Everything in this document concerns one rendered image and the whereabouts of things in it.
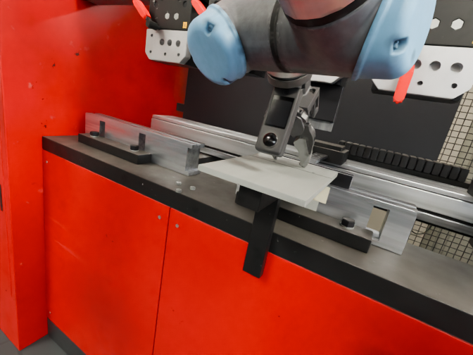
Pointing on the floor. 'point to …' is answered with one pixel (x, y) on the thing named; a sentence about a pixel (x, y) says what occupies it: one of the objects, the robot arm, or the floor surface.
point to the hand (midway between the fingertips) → (288, 161)
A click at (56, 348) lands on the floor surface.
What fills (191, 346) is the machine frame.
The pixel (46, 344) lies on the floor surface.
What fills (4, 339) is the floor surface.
